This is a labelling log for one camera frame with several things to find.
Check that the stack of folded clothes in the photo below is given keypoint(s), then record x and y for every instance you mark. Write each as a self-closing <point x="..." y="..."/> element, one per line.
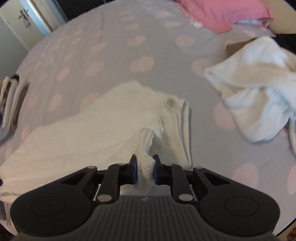
<point x="13" y="92"/>

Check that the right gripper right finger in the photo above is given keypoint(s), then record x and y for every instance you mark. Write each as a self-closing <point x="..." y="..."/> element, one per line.
<point x="174" y="176"/>

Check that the grey polka dot bedsheet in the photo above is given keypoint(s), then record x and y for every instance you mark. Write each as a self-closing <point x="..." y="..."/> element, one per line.
<point x="153" y="43"/>

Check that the black garment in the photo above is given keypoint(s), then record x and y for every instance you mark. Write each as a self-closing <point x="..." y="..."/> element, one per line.
<point x="287" y="41"/>

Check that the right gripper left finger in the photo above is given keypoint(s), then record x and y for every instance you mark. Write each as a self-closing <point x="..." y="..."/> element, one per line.
<point x="111" y="180"/>

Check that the patterned pillow under pink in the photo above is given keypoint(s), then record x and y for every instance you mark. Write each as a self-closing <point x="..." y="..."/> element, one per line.
<point x="259" y="23"/>

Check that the grey striped garment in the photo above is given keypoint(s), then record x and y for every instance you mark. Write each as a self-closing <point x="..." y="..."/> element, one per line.
<point x="235" y="47"/>

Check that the cream door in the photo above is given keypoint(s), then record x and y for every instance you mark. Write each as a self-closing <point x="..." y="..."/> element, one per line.
<point x="20" y="16"/>

